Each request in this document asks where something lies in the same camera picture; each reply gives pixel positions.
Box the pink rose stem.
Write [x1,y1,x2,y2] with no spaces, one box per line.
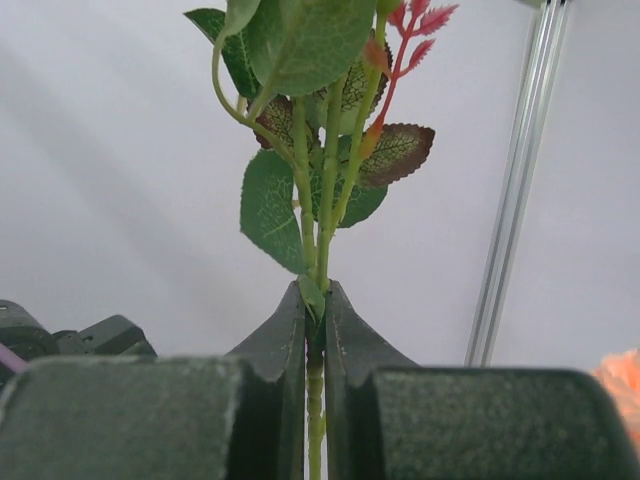
[592,348,639,453]
[186,1,455,479]

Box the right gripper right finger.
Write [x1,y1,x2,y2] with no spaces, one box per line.
[324,280,417,479]

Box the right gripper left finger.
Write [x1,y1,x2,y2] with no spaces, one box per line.
[226,281,306,479]

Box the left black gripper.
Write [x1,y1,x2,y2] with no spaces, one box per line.
[1,300,157,362]

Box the right aluminium frame post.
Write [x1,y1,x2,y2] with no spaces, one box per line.
[464,0,570,367]

